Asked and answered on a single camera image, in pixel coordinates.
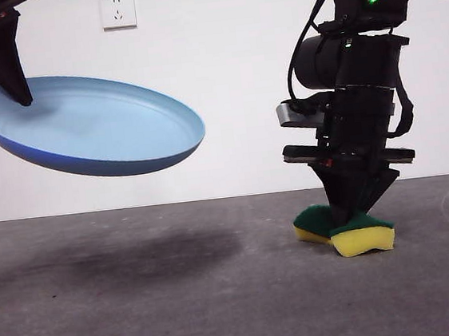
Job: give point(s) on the blue round plate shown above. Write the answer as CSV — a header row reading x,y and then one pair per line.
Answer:
x,y
104,128

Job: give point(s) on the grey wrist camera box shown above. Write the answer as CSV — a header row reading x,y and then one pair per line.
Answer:
x,y
295,117

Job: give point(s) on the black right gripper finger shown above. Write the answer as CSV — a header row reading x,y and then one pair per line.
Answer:
x,y
343,187
383,185

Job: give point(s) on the white wall socket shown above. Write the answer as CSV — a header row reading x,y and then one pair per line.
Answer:
x,y
118,10

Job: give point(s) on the yellow sponge with green pad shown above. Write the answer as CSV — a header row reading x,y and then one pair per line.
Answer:
x,y
362,241

